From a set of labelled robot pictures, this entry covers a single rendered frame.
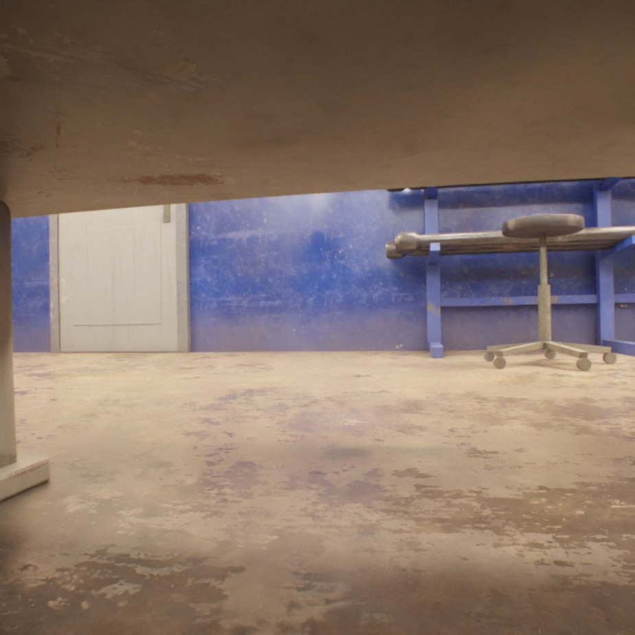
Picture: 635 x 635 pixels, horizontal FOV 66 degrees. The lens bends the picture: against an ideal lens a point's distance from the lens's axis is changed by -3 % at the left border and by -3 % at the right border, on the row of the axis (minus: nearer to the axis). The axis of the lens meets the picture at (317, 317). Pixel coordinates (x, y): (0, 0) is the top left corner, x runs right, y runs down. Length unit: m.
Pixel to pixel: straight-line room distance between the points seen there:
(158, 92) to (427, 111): 0.22
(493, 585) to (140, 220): 3.55
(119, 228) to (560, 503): 3.54
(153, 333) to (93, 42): 3.39
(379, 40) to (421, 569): 0.42
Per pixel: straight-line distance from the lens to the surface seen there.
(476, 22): 0.35
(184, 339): 3.59
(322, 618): 0.44
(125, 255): 3.84
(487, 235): 2.84
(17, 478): 0.78
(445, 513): 0.63
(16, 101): 0.48
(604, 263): 3.34
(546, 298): 2.37
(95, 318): 3.95
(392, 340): 3.28
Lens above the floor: 0.23
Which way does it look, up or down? level
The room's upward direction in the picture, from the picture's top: 1 degrees counter-clockwise
